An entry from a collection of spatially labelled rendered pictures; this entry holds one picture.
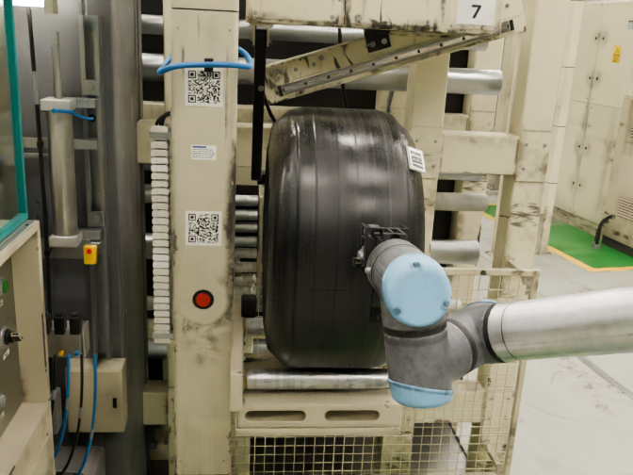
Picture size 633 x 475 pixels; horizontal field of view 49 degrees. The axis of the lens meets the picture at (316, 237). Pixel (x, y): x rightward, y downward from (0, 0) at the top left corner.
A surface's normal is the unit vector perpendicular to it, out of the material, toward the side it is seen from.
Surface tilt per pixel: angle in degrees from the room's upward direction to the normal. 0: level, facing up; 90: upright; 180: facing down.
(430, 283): 78
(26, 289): 90
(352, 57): 90
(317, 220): 67
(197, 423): 90
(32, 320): 90
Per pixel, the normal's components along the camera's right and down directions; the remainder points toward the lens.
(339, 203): 0.11, -0.24
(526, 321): -0.77, -0.33
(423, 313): 0.09, 0.08
